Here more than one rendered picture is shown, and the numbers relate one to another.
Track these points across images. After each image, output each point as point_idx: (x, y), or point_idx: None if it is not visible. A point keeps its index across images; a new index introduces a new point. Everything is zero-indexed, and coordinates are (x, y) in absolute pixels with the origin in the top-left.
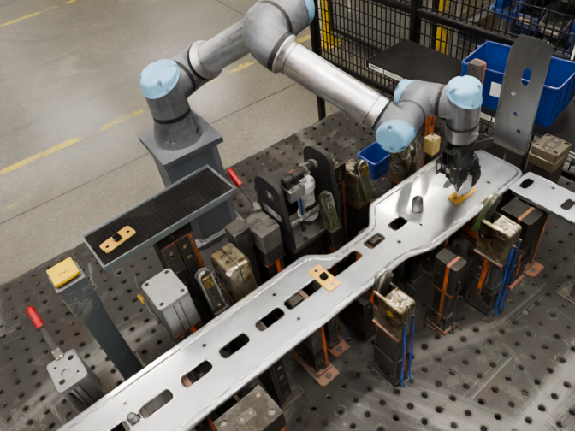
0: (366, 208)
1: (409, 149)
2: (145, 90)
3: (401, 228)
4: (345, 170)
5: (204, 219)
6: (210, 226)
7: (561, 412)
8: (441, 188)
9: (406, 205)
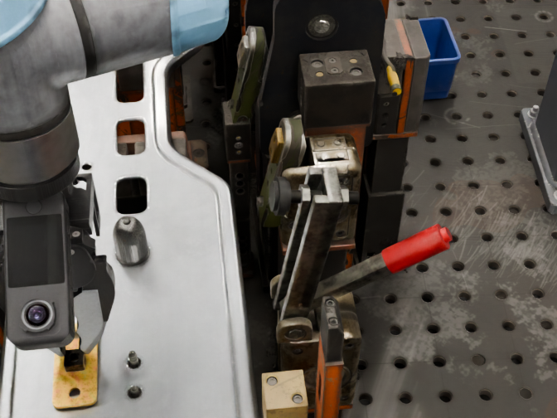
0: (281, 251)
1: (278, 287)
2: None
3: (111, 191)
4: (303, 105)
5: (551, 92)
6: (547, 119)
7: None
8: (139, 345)
9: (161, 242)
